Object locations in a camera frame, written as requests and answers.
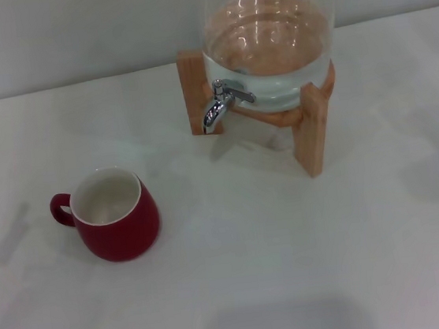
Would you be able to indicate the red ceramic cup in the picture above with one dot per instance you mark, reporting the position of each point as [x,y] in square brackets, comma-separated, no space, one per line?
[124,235]

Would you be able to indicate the wooden dispenser stand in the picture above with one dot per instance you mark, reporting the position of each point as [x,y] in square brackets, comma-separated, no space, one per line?
[313,138]

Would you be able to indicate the chrome faucet tap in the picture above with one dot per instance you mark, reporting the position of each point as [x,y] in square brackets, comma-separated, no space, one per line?
[219,107]

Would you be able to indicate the glass water dispenser jar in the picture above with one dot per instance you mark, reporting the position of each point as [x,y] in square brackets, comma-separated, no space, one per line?
[270,51]

